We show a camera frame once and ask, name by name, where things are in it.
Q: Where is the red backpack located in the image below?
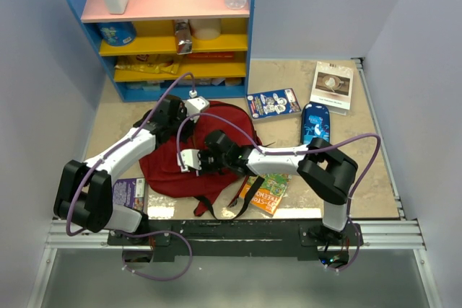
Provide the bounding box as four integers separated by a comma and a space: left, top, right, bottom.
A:
139, 101, 261, 216

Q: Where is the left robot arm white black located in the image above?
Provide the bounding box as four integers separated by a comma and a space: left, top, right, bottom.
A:
53, 95, 196, 245

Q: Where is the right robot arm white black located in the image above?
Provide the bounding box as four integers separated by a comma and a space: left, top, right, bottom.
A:
198, 131, 358, 245

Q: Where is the yellow chips bag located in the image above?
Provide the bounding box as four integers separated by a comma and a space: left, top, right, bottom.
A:
115, 54, 183, 74

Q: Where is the orange treehouse book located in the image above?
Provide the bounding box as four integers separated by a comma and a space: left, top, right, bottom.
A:
250, 174, 292, 216

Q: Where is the red flat box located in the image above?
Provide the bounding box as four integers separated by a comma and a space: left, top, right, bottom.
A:
187, 51, 235, 60

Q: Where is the purple book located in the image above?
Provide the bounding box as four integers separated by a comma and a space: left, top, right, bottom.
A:
113, 177, 147, 211

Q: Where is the blue cartoon book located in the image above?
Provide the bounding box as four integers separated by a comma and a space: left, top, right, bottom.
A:
246, 88, 302, 121

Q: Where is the silver snack packet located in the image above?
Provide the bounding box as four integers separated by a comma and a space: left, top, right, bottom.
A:
174, 19, 193, 55

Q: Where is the blue shelf unit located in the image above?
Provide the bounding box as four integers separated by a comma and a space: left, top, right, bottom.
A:
67, 0, 255, 102

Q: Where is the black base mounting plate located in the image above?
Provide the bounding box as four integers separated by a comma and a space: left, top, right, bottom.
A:
108, 219, 364, 263

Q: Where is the blue dinosaur pencil case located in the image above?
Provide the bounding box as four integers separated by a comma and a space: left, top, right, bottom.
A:
300, 102, 330, 144

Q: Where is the white round container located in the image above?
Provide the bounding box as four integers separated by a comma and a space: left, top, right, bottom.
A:
189, 18, 222, 40

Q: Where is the blue snack can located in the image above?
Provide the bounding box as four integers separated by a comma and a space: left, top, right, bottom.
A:
97, 22, 136, 47

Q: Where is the white coffee cover book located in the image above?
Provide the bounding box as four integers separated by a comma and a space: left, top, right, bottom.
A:
310, 61, 354, 115

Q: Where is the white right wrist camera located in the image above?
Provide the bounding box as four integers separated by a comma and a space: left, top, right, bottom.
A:
177, 149, 201, 177

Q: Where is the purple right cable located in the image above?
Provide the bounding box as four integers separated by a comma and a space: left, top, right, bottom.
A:
175, 113, 383, 273

